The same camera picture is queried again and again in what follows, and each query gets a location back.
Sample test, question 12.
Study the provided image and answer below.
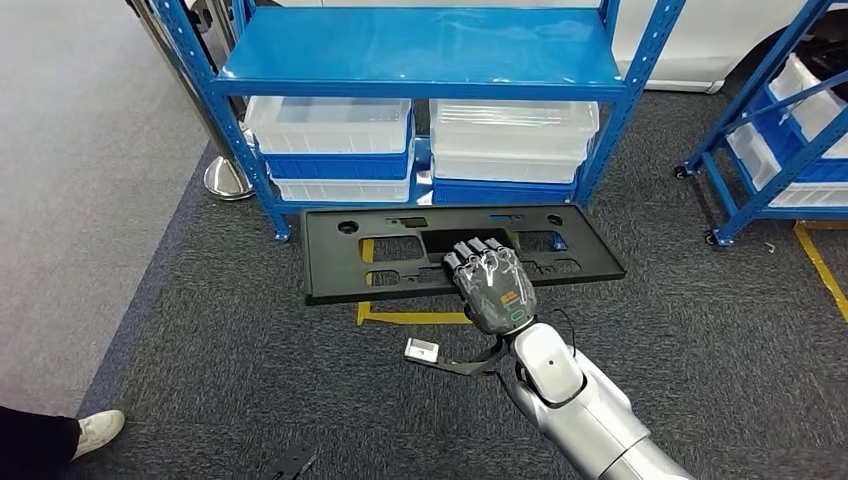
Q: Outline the person's leg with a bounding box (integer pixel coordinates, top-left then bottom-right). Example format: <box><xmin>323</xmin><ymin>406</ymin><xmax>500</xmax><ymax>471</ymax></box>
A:
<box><xmin>0</xmin><ymin>405</ymin><xmax>82</xmax><ymax>480</ymax></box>

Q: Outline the blue metal shelf rack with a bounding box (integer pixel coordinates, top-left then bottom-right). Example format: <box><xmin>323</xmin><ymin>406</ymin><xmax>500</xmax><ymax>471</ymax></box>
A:
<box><xmin>146</xmin><ymin>0</ymin><xmax>688</xmax><ymax>243</ymax></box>

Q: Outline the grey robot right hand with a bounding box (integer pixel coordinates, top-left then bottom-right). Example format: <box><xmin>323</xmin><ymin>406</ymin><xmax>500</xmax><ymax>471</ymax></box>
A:
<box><xmin>442</xmin><ymin>237</ymin><xmax>538</xmax><ymax>337</ymax></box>

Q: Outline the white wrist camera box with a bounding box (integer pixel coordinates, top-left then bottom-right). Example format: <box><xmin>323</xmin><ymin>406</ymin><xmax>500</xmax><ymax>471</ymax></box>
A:
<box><xmin>404</xmin><ymin>337</ymin><xmax>441</xmax><ymax>364</ymax></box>

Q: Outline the person's foot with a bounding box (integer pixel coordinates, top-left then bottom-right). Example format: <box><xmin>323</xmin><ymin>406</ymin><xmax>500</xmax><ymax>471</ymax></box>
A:
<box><xmin>71</xmin><ymin>409</ymin><xmax>126</xmax><ymax>462</ymax></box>

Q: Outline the black plastic panel part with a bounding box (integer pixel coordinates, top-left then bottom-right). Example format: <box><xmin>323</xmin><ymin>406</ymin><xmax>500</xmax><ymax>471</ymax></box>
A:
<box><xmin>299</xmin><ymin>203</ymin><xmax>627</xmax><ymax>307</ymax></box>

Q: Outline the white car red stripe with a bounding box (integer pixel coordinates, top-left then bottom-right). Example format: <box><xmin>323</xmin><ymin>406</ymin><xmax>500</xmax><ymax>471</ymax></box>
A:
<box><xmin>264</xmin><ymin>0</ymin><xmax>823</xmax><ymax>95</ymax></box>

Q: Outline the blue wheeled shelf rack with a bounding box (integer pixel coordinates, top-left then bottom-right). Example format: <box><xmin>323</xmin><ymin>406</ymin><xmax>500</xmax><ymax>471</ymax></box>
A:
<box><xmin>674</xmin><ymin>0</ymin><xmax>848</xmax><ymax>248</ymax></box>

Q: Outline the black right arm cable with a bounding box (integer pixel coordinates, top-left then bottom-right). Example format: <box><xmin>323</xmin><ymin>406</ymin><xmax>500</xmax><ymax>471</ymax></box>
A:
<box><xmin>493</xmin><ymin>307</ymin><xmax>578</xmax><ymax>399</ymax></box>

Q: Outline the black camera bracket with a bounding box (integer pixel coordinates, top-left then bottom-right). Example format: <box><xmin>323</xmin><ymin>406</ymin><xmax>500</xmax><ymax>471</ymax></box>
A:
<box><xmin>433</xmin><ymin>337</ymin><xmax>515</xmax><ymax>378</ymax></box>

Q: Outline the blue plastic bin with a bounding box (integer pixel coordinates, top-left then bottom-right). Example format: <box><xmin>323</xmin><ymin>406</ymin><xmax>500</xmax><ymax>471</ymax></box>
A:
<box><xmin>748</xmin><ymin>86</ymin><xmax>848</xmax><ymax>185</ymax></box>
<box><xmin>431</xmin><ymin>175</ymin><xmax>579</xmax><ymax>207</ymax></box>
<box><xmin>261</xmin><ymin>115</ymin><xmax>417</xmax><ymax>181</ymax></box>

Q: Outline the yellow floor tape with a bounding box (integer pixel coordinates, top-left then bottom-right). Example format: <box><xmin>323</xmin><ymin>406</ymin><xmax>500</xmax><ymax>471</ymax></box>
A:
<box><xmin>356</xmin><ymin>238</ymin><xmax>473</xmax><ymax>327</ymax></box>
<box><xmin>793</xmin><ymin>221</ymin><xmax>848</xmax><ymax>324</ymax></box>

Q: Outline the chrome base stanchion pole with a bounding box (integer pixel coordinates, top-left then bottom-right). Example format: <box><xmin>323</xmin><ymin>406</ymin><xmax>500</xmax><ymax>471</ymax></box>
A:
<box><xmin>125</xmin><ymin>0</ymin><xmax>255</xmax><ymax>201</ymax></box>

